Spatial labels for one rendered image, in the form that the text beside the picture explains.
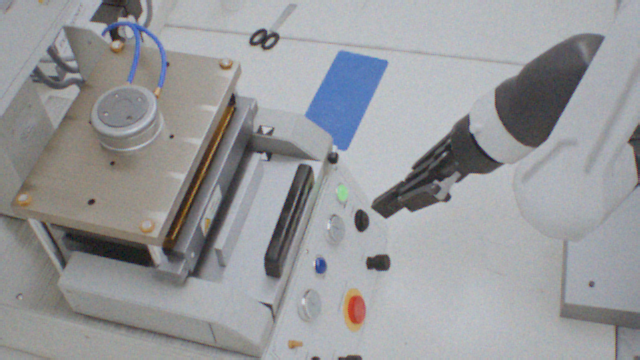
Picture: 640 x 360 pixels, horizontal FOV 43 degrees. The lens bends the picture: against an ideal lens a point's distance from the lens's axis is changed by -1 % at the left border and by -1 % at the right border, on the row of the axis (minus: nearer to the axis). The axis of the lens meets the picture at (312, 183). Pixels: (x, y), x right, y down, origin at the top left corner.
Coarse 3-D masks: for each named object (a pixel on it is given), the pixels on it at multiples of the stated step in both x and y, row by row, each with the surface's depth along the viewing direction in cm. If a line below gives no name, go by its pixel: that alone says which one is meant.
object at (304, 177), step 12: (300, 168) 103; (312, 168) 103; (300, 180) 102; (312, 180) 104; (288, 192) 101; (300, 192) 101; (288, 204) 99; (300, 204) 100; (288, 216) 98; (276, 228) 97; (288, 228) 98; (276, 240) 96; (288, 240) 98; (276, 252) 95; (264, 264) 96; (276, 264) 95; (276, 276) 98
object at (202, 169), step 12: (228, 108) 103; (228, 120) 102; (216, 132) 101; (216, 144) 100; (204, 156) 99; (204, 168) 97; (192, 180) 96; (192, 192) 95; (180, 204) 94; (192, 204) 95; (180, 216) 93; (60, 228) 98; (72, 228) 97; (180, 228) 93; (108, 240) 96; (120, 240) 96; (168, 240) 92; (168, 252) 94
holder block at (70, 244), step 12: (72, 240) 100; (84, 240) 100; (96, 240) 100; (84, 252) 102; (96, 252) 101; (108, 252) 100; (120, 252) 99; (132, 252) 98; (144, 252) 98; (144, 264) 99
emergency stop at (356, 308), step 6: (354, 300) 114; (360, 300) 115; (348, 306) 113; (354, 306) 113; (360, 306) 114; (348, 312) 113; (354, 312) 113; (360, 312) 114; (354, 318) 113; (360, 318) 114
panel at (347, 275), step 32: (352, 192) 118; (320, 224) 109; (352, 224) 117; (320, 256) 108; (352, 256) 116; (320, 288) 108; (352, 288) 115; (288, 320) 101; (320, 320) 107; (288, 352) 100; (320, 352) 106; (352, 352) 113
